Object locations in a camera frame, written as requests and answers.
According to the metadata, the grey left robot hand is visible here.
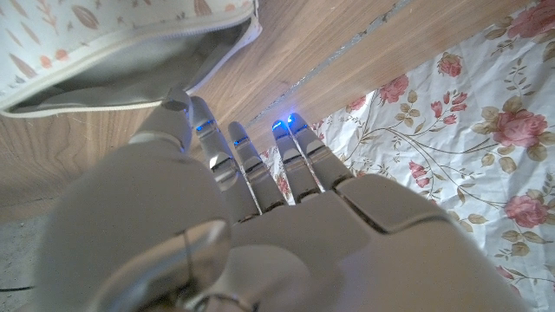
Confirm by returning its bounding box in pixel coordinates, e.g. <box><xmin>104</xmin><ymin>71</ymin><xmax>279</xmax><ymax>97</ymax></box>
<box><xmin>25</xmin><ymin>88</ymin><xmax>528</xmax><ymax>312</ymax></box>

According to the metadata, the white patterned pen bag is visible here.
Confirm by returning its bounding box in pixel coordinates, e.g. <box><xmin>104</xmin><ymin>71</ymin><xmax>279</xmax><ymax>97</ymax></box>
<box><xmin>0</xmin><ymin>0</ymin><xmax>264</xmax><ymax>119</ymax></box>

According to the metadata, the floral backdrop cloth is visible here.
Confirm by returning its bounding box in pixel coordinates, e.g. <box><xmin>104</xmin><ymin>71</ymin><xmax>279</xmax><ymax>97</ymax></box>
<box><xmin>259</xmin><ymin>0</ymin><xmax>555</xmax><ymax>312</ymax></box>

